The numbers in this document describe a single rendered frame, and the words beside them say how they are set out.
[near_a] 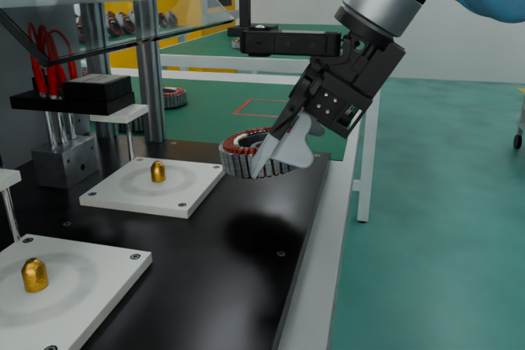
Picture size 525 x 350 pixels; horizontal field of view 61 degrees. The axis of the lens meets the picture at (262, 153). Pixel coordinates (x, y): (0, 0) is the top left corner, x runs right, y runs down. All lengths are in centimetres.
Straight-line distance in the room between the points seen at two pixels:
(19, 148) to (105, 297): 42
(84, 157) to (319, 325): 42
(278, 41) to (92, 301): 32
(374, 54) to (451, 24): 517
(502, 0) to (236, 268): 33
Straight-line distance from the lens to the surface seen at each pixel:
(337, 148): 85
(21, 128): 79
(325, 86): 49
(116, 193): 61
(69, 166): 67
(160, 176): 63
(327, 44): 50
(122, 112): 61
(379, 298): 170
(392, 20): 48
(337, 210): 62
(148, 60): 79
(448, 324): 167
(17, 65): 79
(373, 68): 50
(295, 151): 50
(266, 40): 51
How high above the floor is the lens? 104
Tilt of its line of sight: 21 degrees down
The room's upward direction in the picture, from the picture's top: straight up
